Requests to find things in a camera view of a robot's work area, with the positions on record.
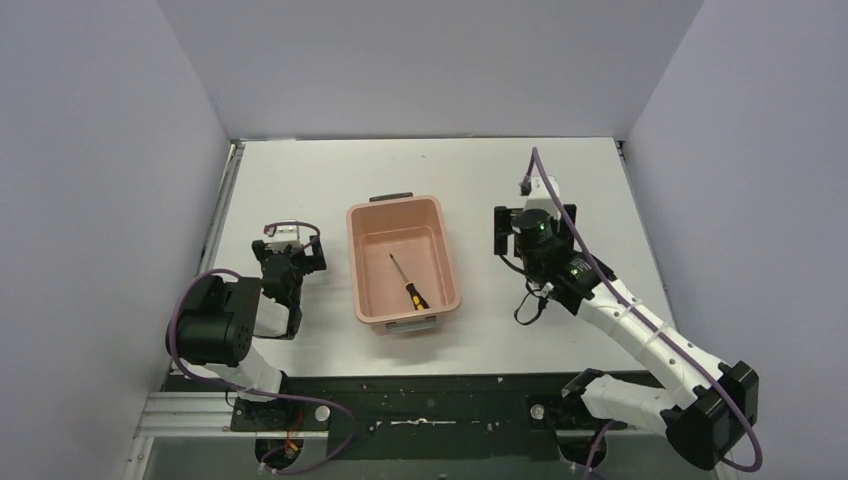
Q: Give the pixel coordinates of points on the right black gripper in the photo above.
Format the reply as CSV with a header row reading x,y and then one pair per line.
x,y
502,229

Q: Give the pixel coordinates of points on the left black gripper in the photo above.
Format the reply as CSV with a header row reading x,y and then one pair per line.
x,y
282,292

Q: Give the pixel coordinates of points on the black yellow screwdriver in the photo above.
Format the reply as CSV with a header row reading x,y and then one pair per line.
x,y
418,301

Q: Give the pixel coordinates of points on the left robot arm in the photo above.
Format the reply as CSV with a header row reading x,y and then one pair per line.
x,y
217,320

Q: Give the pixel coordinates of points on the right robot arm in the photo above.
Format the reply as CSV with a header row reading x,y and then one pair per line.
x,y
702,405

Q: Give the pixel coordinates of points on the pink plastic bin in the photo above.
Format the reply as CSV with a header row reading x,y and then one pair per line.
x,y
413,229

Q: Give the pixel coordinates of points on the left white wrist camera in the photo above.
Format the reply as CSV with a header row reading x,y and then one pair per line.
x,y
285,236

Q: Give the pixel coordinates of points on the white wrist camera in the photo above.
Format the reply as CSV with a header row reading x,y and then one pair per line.
x,y
533,190
285,236

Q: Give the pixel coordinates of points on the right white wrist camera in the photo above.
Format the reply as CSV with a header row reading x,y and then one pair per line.
x,y
533,190

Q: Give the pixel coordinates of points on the aluminium left side rail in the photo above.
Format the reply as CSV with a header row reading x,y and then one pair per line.
x,y
225,191

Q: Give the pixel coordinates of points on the aluminium rail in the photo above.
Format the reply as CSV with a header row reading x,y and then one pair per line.
x,y
218,414
225,191

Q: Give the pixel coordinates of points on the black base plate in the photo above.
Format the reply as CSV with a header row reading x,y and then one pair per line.
x,y
561,431

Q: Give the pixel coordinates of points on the aluminium front rail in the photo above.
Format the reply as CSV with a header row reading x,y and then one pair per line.
x,y
218,414

